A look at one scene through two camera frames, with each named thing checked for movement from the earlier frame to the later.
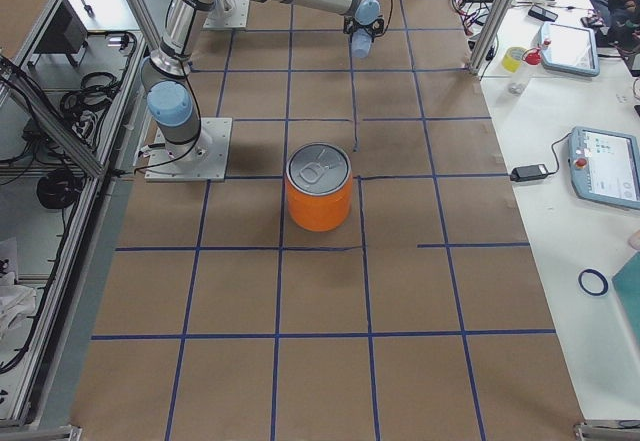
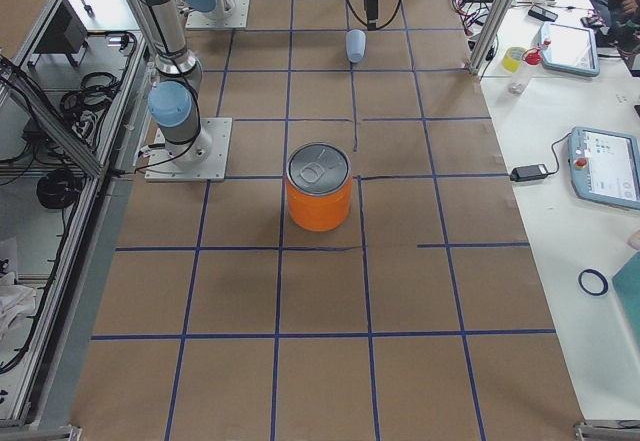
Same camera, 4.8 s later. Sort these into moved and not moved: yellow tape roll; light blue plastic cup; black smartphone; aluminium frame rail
Moved: light blue plastic cup
Not moved: aluminium frame rail; black smartphone; yellow tape roll
